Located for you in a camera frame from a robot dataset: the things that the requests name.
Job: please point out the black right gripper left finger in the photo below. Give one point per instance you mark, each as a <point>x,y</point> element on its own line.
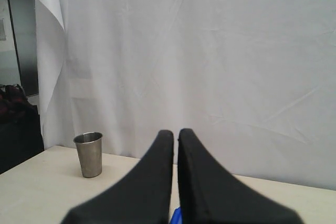
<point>143,195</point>

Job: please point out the white backdrop curtain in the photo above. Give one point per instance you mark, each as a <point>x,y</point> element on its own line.
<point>254,79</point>

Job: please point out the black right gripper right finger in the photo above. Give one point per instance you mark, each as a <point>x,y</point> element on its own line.
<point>211,194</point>

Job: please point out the dark bag in background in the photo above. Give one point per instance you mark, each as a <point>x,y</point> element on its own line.
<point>21,137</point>

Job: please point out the dark metal door frame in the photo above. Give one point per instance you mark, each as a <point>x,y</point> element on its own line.
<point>18,45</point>

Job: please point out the blue plastic lid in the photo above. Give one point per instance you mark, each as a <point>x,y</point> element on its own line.
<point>176,216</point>

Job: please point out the stainless steel cup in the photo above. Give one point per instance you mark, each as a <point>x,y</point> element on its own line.
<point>89,149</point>

